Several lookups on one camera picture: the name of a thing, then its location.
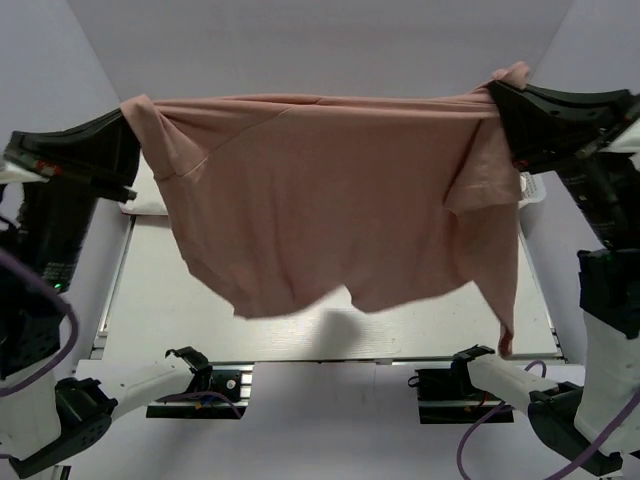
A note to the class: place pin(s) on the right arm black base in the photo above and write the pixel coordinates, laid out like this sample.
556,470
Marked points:
441,401

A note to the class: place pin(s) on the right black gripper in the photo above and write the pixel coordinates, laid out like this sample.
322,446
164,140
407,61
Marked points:
546,126

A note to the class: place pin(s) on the folded white t shirt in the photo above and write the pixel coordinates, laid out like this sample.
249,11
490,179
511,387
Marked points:
148,201

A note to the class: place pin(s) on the pink t shirt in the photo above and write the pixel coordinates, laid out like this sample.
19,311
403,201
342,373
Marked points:
275,201

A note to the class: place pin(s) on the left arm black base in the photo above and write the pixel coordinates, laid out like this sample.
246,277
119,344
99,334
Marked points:
224,398

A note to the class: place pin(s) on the white plastic basket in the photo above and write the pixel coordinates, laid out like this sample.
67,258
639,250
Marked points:
532,189

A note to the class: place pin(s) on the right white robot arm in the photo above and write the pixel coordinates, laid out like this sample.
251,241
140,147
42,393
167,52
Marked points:
596,424

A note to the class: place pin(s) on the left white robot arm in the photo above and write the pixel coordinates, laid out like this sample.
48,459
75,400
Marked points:
45,420

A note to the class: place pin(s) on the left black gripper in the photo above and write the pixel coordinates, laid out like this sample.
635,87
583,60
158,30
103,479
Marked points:
93,153

